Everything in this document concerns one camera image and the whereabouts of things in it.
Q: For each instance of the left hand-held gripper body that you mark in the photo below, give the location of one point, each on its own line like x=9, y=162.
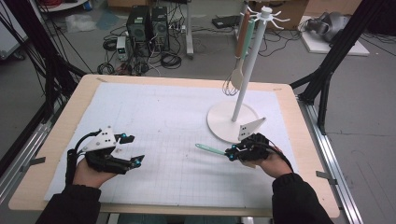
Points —
x=99, y=141

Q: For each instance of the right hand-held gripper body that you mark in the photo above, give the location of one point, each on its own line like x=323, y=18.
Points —
x=253, y=149

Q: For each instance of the white utensil rack stand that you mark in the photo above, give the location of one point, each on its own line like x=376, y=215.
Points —
x=248, y=75

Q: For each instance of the person's right hand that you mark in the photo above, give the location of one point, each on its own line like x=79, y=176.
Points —
x=275, y=166

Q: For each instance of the person's left hand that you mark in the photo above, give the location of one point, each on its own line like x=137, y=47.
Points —
x=88, y=179

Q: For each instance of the white grid mat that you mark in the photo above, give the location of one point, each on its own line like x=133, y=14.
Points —
x=149, y=118

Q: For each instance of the white power supply unit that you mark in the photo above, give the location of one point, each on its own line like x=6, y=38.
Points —
x=122, y=48

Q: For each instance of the white desk leg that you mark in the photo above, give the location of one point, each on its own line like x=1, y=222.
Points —
x=189, y=31
x=239, y=46

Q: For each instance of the black computer tower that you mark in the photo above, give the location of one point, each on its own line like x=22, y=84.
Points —
x=138, y=29
x=160, y=29

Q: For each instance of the clear plastic bag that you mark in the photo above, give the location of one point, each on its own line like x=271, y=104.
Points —
x=81, y=22

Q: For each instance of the white board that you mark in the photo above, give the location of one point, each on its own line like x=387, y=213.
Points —
x=314, y=45

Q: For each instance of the black flat box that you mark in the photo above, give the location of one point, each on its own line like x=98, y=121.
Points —
x=225, y=21

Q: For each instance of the white cabinet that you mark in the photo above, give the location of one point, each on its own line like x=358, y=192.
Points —
x=9, y=34

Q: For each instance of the round white table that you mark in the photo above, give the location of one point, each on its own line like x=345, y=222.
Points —
x=62, y=5

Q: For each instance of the grey headset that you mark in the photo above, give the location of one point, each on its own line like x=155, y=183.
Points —
x=330, y=26

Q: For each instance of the grey metal bracket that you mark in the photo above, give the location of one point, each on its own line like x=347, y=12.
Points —
x=325, y=176
x=37, y=161

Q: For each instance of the aluminium rail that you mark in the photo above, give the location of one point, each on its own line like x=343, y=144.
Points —
x=25, y=155
x=333, y=161

